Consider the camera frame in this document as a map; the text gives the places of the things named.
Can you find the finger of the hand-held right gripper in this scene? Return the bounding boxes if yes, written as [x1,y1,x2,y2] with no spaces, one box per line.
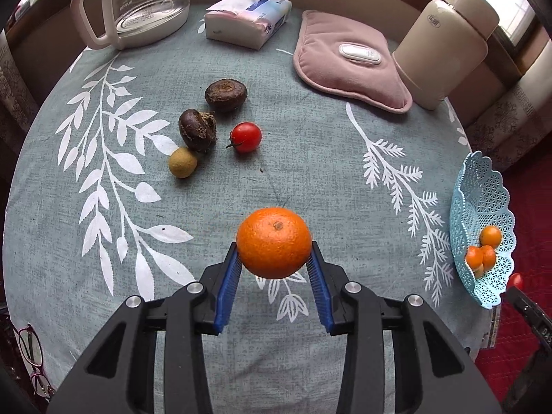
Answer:
[504,287,552,352]

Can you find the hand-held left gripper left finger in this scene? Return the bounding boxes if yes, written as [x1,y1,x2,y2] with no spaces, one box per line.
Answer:
[47,241,243,414]

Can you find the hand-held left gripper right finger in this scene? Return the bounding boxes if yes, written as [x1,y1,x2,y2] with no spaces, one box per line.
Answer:
[307,240,503,414]

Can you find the smooth yellow-orange orange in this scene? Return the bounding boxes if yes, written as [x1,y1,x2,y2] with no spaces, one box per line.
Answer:
[236,207,312,279]

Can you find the large textured mandarin orange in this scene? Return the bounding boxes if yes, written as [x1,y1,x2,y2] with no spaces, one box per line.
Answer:
[480,225,503,248]

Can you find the light blue plastic basket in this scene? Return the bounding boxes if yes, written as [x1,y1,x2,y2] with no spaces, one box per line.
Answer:
[449,151,517,310]

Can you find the small tan longan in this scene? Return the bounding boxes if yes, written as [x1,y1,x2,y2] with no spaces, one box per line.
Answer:
[168,147,198,179]

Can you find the dark brown water chestnut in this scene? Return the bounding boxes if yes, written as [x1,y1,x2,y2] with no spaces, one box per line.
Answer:
[178,109,217,152]
[204,79,248,114]

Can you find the red quilted blanket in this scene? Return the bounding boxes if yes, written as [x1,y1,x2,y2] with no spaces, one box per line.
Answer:
[474,168,552,402]

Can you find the patterned beige curtain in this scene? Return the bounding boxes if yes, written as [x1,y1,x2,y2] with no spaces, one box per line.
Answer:
[0,30,39,143]
[466,82,552,173]

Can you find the purple-framed eyeglasses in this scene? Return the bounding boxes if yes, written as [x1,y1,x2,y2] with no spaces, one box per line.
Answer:
[13,323,57,400]

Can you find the pink hot water bag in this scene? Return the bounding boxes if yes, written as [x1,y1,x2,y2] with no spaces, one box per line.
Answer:
[292,9,413,114]

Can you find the white tissue pack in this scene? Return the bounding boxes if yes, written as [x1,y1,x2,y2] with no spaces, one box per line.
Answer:
[204,0,293,50]

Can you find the cream thermos jug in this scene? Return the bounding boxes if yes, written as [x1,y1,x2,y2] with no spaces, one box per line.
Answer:
[392,0,501,110]

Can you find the wooden-framed window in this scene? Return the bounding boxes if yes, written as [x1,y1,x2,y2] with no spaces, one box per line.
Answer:
[440,0,552,52]

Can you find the glass kettle with white handle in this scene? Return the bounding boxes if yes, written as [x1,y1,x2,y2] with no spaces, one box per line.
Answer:
[70,0,191,50]

